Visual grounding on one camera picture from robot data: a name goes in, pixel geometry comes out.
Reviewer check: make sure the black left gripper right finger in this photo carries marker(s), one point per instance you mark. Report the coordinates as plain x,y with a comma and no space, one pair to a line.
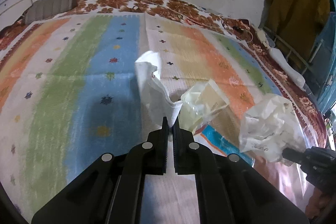
229,190

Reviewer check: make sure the teal patterned curtain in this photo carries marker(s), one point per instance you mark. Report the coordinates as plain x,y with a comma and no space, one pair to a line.
322,75

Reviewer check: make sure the white paper wrapper pile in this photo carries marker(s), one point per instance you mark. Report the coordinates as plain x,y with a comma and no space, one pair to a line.
269,127

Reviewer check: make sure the blue white printed pouch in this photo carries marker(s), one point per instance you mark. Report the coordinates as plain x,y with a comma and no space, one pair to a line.
223,145

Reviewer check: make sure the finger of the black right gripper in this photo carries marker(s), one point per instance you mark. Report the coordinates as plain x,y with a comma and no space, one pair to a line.
293,155

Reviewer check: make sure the grey ribbed pillow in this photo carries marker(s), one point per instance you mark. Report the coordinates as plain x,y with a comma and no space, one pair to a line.
43,9

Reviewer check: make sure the white rolled cloth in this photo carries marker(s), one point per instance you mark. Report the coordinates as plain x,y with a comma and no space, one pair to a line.
297,78

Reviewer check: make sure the white headboard panel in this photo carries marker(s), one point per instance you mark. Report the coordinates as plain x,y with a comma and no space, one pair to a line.
11,10

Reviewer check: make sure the colourful striped bed sheet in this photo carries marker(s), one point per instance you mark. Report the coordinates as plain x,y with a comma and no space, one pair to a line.
69,93

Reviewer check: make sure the translucent cream plastic wrapper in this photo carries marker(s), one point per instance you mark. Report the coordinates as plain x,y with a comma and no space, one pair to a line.
200,105

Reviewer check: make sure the white tissue paper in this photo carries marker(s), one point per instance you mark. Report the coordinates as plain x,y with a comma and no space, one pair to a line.
153,93

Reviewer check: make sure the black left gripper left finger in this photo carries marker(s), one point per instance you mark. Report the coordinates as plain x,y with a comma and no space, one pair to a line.
110,190

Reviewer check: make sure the yellow hanging garment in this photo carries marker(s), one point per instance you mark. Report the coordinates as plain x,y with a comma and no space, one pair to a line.
297,22

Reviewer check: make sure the person's right hand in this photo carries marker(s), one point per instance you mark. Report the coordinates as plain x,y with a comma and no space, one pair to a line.
317,202

